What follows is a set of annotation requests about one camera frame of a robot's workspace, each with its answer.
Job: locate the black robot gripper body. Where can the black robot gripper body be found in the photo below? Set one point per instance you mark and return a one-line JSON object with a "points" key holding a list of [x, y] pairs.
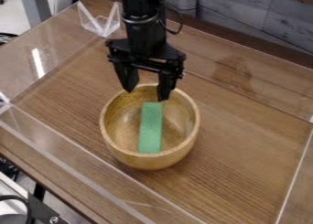
{"points": [[145, 50]]}

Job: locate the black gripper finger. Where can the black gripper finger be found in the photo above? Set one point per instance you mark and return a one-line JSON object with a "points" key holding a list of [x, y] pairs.
{"points": [[167, 83], [127, 76]]}

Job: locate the green rectangular stick block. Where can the green rectangular stick block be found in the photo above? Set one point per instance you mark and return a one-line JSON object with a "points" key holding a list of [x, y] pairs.
{"points": [[150, 128]]}

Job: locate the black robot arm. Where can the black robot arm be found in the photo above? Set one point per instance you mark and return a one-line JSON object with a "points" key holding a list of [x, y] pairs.
{"points": [[143, 10]]}

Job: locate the light wooden bowl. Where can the light wooden bowl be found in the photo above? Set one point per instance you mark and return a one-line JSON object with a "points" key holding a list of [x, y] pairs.
{"points": [[119, 123]]}

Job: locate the clear acrylic tray wall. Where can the clear acrylic tray wall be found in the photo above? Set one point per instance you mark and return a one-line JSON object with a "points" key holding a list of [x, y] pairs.
{"points": [[237, 160]]}

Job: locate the grey table leg post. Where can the grey table leg post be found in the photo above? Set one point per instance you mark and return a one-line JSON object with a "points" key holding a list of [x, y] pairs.
{"points": [[36, 11]]}

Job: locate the black clamp with cable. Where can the black clamp with cable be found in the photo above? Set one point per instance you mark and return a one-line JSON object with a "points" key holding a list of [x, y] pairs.
{"points": [[19, 210]]}

